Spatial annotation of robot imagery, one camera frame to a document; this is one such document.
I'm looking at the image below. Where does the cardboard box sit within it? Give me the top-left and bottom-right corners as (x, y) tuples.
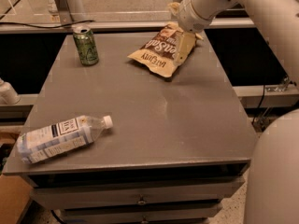
(0, 175), (32, 224)

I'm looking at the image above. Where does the clear plastic water bottle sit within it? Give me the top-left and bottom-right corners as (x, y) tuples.
(16, 115), (113, 164)

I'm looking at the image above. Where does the black cable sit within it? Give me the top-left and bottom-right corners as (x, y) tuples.
(0, 19), (96, 29)

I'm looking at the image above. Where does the white pipe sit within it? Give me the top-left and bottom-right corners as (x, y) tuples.
(0, 78), (21, 105)
(48, 0), (85, 22)

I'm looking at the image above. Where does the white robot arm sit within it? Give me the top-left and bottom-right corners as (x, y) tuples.
(168, 0), (299, 224)

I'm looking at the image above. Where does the green soda can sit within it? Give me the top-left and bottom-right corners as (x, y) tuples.
(73, 25), (99, 66)

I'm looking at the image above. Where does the grey drawer cabinet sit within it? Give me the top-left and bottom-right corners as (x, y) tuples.
(4, 33), (257, 224)

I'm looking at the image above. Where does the metal bracket post left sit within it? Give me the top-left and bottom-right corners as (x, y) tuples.
(54, 0), (72, 25)

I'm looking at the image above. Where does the brown chip bag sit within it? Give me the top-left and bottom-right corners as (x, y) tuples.
(127, 21), (204, 78)

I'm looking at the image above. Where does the upper drawer knob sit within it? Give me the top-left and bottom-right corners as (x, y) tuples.
(136, 197), (147, 205)

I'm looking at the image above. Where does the white pipe top left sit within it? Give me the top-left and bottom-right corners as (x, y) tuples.
(48, 0), (85, 22)

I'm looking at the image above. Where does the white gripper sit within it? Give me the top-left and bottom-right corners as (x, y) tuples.
(167, 0), (213, 67)

